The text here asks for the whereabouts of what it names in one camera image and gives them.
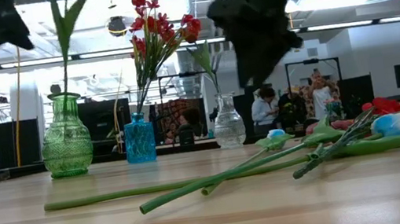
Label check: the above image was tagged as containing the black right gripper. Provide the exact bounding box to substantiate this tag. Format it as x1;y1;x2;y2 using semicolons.
205;0;310;93

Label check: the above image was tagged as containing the clear glass vase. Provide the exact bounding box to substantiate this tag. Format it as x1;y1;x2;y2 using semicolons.
208;90;249;152

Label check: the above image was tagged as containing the red flower bunch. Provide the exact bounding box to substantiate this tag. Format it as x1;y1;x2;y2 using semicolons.
120;0;215;114
282;94;400;182

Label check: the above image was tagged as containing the blue glass vase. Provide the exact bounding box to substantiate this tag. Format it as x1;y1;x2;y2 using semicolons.
119;110;160;167

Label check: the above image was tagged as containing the green glass vase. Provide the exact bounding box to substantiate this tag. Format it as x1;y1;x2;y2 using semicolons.
32;88;98;182

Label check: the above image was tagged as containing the person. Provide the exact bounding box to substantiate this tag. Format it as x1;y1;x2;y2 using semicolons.
304;66;341;122
275;86;309;130
247;85;282;137
174;106;204;142

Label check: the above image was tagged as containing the black panel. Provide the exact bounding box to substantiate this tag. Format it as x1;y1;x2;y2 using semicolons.
337;74;377;111
0;117;45;171
232;93;256;137

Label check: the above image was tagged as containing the red patterned cloth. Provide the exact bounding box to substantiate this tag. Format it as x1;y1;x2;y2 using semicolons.
152;95;208;143

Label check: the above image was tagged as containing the round black ceiling fixture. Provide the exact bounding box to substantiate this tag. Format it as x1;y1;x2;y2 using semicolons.
106;14;129;38

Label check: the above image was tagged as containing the black rig frame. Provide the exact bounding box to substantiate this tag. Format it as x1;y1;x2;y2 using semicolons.
157;68;222;107
283;54;343;90

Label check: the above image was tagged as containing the thin yellow hanging cable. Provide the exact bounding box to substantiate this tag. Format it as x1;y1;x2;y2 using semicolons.
107;79;134;153

